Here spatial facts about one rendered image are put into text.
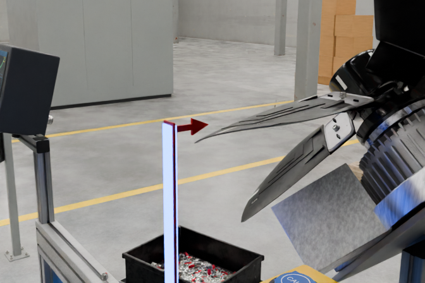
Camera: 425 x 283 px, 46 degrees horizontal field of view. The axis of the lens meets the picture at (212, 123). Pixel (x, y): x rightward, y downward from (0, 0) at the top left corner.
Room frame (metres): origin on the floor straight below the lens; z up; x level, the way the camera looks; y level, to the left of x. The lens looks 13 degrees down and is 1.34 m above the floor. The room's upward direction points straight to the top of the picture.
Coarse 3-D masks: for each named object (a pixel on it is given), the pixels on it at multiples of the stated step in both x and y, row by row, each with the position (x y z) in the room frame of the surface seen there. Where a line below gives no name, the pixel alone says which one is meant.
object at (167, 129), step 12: (168, 132) 0.63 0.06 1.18; (168, 144) 0.63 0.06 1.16; (168, 156) 0.63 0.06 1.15; (168, 168) 0.63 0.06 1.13; (168, 180) 0.64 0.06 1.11; (168, 192) 0.64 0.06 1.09; (168, 204) 0.64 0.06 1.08; (168, 216) 0.64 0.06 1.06; (168, 228) 0.64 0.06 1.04; (168, 240) 0.64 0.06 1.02; (168, 252) 0.64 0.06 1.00; (168, 264) 0.64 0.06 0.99; (168, 276) 0.64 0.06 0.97
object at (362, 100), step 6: (318, 96) 0.87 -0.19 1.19; (324, 96) 0.87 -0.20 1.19; (336, 96) 0.87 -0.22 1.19; (348, 96) 0.86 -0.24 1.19; (354, 96) 0.86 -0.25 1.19; (360, 96) 0.85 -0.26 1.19; (348, 102) 0.82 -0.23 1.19; (354, 102) 0.82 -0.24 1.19; (360, 102) 0.81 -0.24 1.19; (366, 102) 0.81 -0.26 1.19
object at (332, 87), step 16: (352, 64) 0.89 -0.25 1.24; (336, 80) 0.90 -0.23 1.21; (352, 80) 0.88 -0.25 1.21; (368, 80) 0.86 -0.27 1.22; (384, 80) 0.86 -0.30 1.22; (368, 96) 0.85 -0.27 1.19; (384, 96) 0.85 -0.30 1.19; (400, 96) 0.82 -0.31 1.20; (416, 96) 0.82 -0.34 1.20; (352, 112) 0.88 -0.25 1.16; (368, 112) 0.86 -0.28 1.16; (384, 112) 0.81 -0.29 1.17; (368, 128) 0.83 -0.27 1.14
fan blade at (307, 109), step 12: (312, 96) 0.85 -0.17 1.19; (276, 108) 0.82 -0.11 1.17; (288, 108) 0.78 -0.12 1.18; (300, 108) 0.78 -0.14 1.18; (312, 108) 0.78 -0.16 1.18; (324, 108) 0.77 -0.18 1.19; (336, 108) 0.77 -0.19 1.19; (348, 108) 0.77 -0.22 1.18; (252, 120) 0.75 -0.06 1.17; (264, 120) 0.72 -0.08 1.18; (276, 120) 0.70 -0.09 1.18; (288, 120) 0.68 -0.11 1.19; (300, 120) 0.67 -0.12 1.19; (216, 132) 0.75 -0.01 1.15; (228, 132) 0.68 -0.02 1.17
